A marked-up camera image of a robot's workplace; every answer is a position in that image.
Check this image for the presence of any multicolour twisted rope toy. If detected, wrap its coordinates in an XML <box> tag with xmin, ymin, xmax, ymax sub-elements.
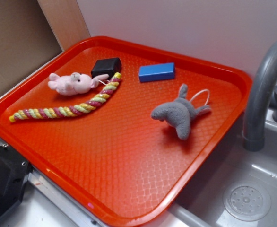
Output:
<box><xmin>9</xmin><ymin>72</ymin><xmax>121</xmax><ymax>123</ymax></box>

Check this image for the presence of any gray toy sink basin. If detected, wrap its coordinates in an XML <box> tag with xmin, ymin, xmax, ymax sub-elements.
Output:
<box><xmin>171</xmin><ymin>113</ymin><xmax>277</xmax><ymax>227</ymax></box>

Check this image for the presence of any gray curved faucet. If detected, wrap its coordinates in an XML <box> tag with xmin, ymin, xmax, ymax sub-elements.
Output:
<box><xmin>242</xmin><ymin>41</ymin><xmax>277</xmax><ymax>151</ymax></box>

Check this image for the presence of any pink plush pig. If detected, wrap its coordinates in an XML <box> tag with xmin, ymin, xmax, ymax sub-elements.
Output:
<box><xmin>48</xmin><ymin>72</ymin><xmax>109</xmax><ymax>96</ymax></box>

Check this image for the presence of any gray plush dolphin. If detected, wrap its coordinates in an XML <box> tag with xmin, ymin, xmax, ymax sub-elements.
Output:
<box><xmin>151</xmin><ymin>84</ymin><xmax>211</xmax><ymax>140</ymax></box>

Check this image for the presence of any brown cardboard panel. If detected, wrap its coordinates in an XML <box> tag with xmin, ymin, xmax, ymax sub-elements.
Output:
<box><xmin>0</xmin><ymin>0</ymin><xmax>90</xmax><ymax>97</ymax></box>

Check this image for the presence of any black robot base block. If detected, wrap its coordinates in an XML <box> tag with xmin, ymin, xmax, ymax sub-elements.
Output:
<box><xmin>0</xmin><ymin>146</ymin><xmax>31</xmax><ymax>220</ymax></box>

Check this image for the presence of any black rectangular block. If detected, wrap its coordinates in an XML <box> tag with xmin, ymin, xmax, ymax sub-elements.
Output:
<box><xmin>91</xmin><ymin>57</ymin><xmax>122</xmax><ymax>79</ymax></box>

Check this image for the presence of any blue rectangular block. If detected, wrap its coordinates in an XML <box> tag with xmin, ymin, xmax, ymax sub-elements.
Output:
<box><xmin>138</xmin><ymin>62</ymin><xmax>175</xmax><ymax>82</ymax></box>

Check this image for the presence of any round sink drain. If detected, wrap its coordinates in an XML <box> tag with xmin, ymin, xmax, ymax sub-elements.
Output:
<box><xmin>223</xmin><ymin>181</ymin><xmax>271</xmax><ymax>222</ymax></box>

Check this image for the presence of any orange plastic tray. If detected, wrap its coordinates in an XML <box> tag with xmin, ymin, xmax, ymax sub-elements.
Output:
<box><xmin>0</xmin><ymin>36</ymin><xmax>252</xmax><ymax>227</ymax></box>

